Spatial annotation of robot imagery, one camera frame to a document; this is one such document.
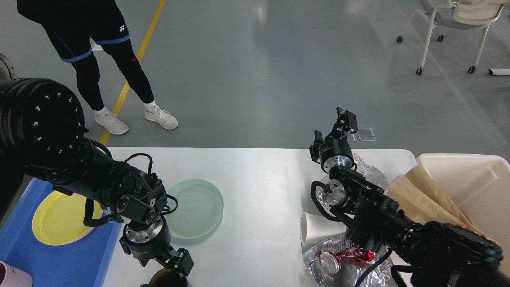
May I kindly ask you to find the white plastic bin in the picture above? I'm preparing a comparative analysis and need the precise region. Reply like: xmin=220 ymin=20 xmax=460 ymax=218
xmin=417 ymin=154 xmax=510 ymax=275

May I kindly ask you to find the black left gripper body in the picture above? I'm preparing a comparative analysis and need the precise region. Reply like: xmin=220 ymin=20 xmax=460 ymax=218
xmin=120 ymin=216 xmax=173 ymax=267

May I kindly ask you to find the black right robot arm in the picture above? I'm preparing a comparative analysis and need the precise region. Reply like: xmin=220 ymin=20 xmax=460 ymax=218
xmin=309 ymin=107 xmax=509 ymax=287

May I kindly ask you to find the crushed red soda can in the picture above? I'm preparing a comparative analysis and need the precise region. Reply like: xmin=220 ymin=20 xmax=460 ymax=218
xmin=318 ymin=248 xmax=375 ymax=274

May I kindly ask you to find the flat crumpled foil sheet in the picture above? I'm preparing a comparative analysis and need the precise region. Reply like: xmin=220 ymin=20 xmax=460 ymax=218
xmin=304 ymin=236 xmax=388 ymax=287

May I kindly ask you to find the pale green plate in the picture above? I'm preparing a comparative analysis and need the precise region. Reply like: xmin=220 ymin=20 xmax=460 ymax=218
xmin=165 ymin=179 xmax=224 ymax=240

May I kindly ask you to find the crumpled aluminium foil ball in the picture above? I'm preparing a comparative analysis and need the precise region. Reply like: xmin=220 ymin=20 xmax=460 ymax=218
xmin=315 ymin=152 xmax=389 ymax=218

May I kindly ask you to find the person in black clothes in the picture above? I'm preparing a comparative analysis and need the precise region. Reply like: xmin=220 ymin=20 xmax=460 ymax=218
xmin=16 ymin=0 xmax=178 ymax=136

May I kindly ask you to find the yellow plate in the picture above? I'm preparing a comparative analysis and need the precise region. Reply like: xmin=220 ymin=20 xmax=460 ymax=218
xmin=31 ymin=191 xmax=93 ymax=246

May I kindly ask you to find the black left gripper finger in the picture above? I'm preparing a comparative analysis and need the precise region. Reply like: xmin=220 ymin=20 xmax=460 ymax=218
xmin=162 ymin=248 xmax=194 ymax=276

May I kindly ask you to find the brown paper bag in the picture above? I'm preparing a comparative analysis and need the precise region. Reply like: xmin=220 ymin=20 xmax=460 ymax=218
xmin=388 ymin=165 xmax=486 ymax=236

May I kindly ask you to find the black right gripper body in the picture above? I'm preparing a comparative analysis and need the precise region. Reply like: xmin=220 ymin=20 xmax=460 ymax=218
xmin=309 ymin=138 xmax=355 ymax=174

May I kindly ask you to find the pink mug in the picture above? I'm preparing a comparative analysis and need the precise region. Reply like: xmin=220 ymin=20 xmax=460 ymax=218
xmin=0 ymin=261 xmax=33 ymax=287

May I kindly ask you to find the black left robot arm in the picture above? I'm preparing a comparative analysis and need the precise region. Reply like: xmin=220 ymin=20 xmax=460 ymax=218
xmin=0 ymin=78 xmax=194 ymax=276

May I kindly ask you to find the teal mug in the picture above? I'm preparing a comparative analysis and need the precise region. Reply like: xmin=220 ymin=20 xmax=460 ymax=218
xmin=140 ymin=269 xmax=192 ymax=287

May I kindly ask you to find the white wheeled chair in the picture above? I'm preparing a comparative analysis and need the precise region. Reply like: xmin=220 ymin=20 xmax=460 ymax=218
xmin=396 ymin=0 xmax=509 ymax=76

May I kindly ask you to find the blue plastic tray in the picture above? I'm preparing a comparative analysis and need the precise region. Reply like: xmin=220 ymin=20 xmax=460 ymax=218
xmin=0 ymin=178 xmax=121 ymax=287

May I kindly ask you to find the white paper cup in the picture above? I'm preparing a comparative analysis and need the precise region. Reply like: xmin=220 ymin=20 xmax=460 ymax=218
xmin=299 ymin=212 xmax=347 ymax=245

